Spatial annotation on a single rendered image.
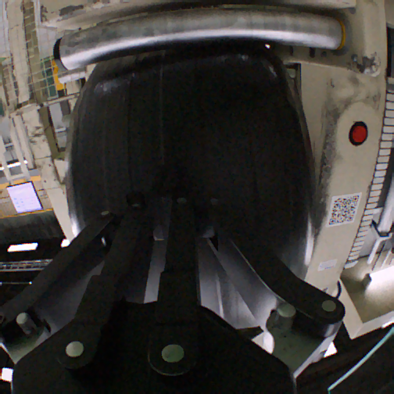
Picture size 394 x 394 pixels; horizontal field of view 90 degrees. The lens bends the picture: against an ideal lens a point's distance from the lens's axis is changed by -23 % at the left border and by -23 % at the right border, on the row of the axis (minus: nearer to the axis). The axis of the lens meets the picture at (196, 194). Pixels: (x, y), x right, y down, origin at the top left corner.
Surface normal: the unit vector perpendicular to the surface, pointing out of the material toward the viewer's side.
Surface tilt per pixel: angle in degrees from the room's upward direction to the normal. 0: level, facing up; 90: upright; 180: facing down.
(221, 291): 92
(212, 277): 99
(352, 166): 90
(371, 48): 90
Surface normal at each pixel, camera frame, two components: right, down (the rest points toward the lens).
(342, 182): 0.05, 0.51
